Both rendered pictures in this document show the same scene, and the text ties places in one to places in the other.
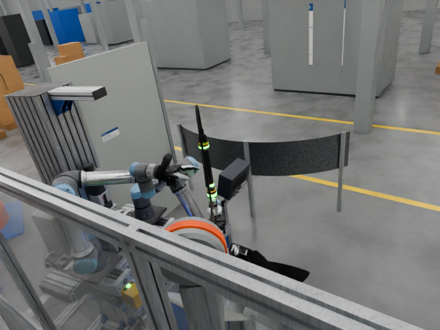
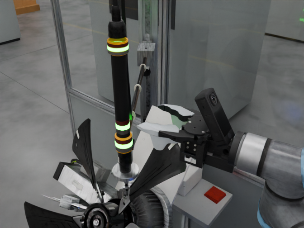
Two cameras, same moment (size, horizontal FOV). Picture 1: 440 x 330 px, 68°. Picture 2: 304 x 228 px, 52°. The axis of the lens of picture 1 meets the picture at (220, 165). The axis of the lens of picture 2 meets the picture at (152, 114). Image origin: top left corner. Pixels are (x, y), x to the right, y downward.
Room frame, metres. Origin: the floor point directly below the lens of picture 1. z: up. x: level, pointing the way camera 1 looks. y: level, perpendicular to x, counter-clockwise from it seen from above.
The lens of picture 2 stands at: (1.90, 0.14, 2.03)
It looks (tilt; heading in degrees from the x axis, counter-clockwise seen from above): 32 degrees down; 182
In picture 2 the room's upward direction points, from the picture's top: straight up
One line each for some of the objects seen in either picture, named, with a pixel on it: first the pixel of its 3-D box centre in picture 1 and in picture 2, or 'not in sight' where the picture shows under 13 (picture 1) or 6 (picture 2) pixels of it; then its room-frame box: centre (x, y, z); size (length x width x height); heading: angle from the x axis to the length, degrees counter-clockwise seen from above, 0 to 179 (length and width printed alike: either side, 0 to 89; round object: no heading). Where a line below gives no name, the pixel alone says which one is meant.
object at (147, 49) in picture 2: not in sight; (146, 54); (0.66, 0.09, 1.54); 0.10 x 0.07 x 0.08; 177
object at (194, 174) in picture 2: not in sight; (181, 173); (0.71, 0.26, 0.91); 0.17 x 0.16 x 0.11; 142
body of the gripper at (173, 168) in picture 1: (168, 174); (210, 143); (1.39, 0.25, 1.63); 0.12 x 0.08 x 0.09; 62
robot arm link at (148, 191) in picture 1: (146, 185); (284, 210); (1.48, 0.39, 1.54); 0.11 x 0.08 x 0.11; 13
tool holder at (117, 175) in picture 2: (213, 204); (125, 156); (1.28, 0.06, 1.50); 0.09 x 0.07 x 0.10; 177
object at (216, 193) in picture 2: not in sight; (215, 194); (0.81, 0.43, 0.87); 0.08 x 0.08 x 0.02; 45
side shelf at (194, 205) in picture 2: not in sight; (189, 193); (0.78, 0.30, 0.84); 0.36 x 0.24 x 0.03; 52
